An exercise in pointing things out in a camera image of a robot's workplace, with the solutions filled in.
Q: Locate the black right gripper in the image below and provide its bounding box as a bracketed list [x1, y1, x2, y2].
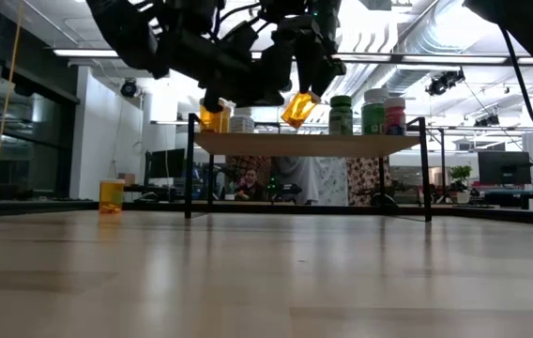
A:
[256, 0, 347, 98]

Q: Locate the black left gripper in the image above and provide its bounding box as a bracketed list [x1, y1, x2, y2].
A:
[172, 23, 287, 114]

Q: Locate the large green bottle white cap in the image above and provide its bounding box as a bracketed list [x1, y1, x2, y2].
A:
[360, 87, 389, 136]

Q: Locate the pink bottle white cap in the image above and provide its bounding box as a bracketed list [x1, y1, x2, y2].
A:
[384, 96, 408, 136]

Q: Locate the small raised wooden shelf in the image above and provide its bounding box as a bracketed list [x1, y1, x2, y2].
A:
[184, 112, 434, 223]

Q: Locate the red mandala cloth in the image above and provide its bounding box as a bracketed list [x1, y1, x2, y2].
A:
[225, 156, 273, 202]

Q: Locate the person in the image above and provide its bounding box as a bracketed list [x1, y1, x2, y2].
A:
[236, 168, 266, 202]

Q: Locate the plain gray cloth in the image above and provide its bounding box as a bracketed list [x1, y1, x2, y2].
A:
[271, 156, 320, 206]

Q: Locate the black computer monitor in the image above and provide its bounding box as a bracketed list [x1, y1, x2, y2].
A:
[477, 150, 532, 186]
[146, 148, 187, 179]

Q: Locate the black device green light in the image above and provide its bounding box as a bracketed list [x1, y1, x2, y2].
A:
[266, 180, 303, 204]

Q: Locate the black round spotlight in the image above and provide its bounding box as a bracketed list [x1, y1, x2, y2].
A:
[119, 78, 139, 99]

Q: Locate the white patterned cloth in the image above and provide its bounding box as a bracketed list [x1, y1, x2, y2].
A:
[315, 157, 350, 207]

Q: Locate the black light bar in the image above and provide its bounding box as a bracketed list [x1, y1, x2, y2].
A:
[53, 48, 533, 66]

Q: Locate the colourful floral cloth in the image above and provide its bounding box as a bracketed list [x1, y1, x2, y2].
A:
[346, 157, 385, 207]

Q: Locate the black track light cluster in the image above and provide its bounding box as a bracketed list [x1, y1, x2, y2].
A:
[473, 112, 501, 128]
[425, 69, 465, 97]

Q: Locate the green potted plant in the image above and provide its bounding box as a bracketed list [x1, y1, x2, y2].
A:
[449, 163, 474, 206]

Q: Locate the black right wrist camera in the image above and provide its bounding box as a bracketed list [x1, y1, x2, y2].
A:
[294, 2, 338, 34]

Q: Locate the black aluminium rig frame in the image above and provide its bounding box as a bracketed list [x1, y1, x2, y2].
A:
[0, 199, 533, 226]

